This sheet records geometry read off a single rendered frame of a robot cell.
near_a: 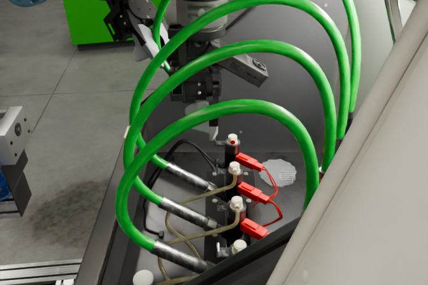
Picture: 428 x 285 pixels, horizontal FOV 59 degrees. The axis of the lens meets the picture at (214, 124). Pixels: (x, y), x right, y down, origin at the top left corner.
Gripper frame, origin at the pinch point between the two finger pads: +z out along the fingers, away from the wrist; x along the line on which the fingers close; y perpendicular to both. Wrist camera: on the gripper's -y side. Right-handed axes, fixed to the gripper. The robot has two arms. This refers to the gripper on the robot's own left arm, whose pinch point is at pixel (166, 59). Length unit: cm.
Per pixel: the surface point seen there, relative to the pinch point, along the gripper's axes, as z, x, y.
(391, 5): 17, 29, -43
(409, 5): 14.1, -14.5, -38.2
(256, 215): 33.7, 3.3, -4.5
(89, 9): -157, -187, 216
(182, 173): 21.2, 12.3, -2.1
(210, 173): 24.1, -2.5, 6.0
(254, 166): 26.0, 0.8, -7.3
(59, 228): 18, -36, 146
